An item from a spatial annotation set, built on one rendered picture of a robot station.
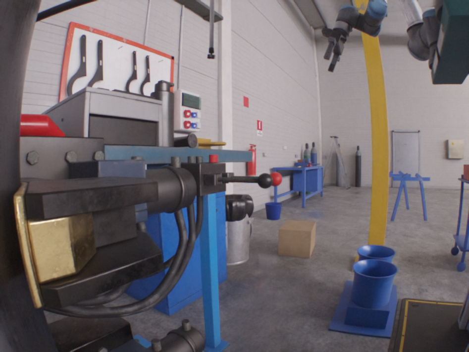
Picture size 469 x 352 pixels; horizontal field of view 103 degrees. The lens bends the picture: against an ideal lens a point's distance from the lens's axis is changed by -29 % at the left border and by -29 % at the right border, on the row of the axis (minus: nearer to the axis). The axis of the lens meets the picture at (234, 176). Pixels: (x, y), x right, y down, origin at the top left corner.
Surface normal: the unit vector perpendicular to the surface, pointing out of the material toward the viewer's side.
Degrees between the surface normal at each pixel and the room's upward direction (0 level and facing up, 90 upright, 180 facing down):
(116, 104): 90
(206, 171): 90
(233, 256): 93
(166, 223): 90
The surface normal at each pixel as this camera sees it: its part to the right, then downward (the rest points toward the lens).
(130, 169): 0.86, 0.02
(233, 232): 0.29, 0.10
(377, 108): -0.52, 0.06
